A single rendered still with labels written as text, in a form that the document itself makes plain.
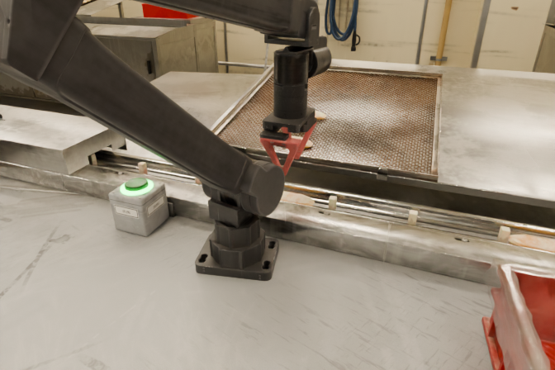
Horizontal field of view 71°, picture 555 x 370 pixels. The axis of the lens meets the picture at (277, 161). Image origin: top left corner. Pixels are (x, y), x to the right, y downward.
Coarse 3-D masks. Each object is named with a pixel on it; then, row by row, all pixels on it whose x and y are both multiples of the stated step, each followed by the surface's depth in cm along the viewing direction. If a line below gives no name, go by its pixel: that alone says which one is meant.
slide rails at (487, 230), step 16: (112, 160) 89; (176, 176) 83; (192, 176) 82; (352, 208) 71; (368, 208) 71; (384, 208) 71; (432, 224) 67; (448, 224) 66; (464, 224) 66; (496, 240) 62
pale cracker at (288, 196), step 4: (284, 192) 74; (288, 192) 74; (292, 192) 74; (284, 196) 73; (288, 196) 73; (292, 196) 73; (296, 196) 73; (300, 196) 73; (304, 196) 73; (284, 200) 72; (288, 200) 72; (292, 200) 72; (296, 200) 72; (300, 200) 72; (304, 200) 72; (308, 200) 72; (312, 200) 72; (304, 204) 71; (308, 204) 71; (312, 204) 72
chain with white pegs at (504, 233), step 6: (90, 156) 87; (90, 162) 88; (96, 162) 89; (144, 162) 84; (120, 168) 88; (144, 168) 84; (150, 174) 85; (180, 180) 83; (198, 180) 79; (330, 198) 70; (336, 198) 70; (330, 204) 70; (336, 204) 71; (336, 210) 72; (414, 216) 66; (402, 222) 68; (408, 222) 67; (414, 222) 66; (432, 228) 67; (504, 228) 62; (462, 234) 65; (498, 234) 63; (504, 234) 62; (498, 240) 62; (504, 240) 62
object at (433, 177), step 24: (336, 72) 119; (360, 72) 117; (384, 72) 115; (408, 72) 112; (264, 96) 108; (336, 96) 105; (432, 96) 101; (336, 120) 94; (384, 120) 93; (432, 120) 91; (360, 144) 85; (384, 144) 84; (408, 144) 83; (432, 144) 83; (360, 168) 77; (432, 168) 75
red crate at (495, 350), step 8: (488, 320) 50; (488, 328) 49; (488, 336) 47; (488, 344) 47; (496, 344) 46; (544, 344) 48; (552, 344) 48; (496, 352) 45; (544, 352) 47; (552, 352) 47; (496, 360) 44; (552, 360) 46; (496, 368) 44; (504, 368) 42; (552, 368) 45
